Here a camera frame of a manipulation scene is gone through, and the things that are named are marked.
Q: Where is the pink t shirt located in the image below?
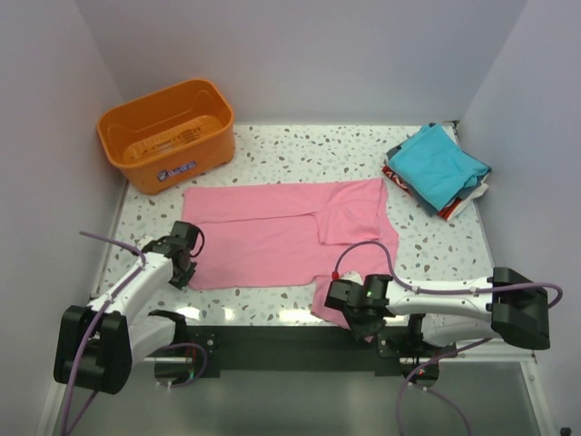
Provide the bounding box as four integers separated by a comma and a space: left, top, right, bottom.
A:
182, 178, 399, 327

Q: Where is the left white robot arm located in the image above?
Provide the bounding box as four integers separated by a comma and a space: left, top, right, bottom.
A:
54, 221, 205, 394

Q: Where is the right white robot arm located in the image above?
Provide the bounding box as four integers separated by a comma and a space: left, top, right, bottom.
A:
324, 267, 550, 357

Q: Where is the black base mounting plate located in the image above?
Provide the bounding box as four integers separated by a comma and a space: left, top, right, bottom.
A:
133, 324, 458, 379

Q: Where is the orange plastic basket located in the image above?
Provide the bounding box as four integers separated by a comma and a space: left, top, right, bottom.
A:
96, 79, 235, 195

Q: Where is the red printed folded t shirt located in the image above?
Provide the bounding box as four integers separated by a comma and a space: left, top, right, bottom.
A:
382, 164, 461, 222

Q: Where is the turquoise folded t shirt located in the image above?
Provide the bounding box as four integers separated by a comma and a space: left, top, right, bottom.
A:
388, 124, 491, 211

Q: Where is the white folded t shirt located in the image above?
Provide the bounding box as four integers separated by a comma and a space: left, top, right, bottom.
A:
448, 183, 489, 221

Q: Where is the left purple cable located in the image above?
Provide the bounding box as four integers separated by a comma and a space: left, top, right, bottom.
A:
59, 230, 210, 436

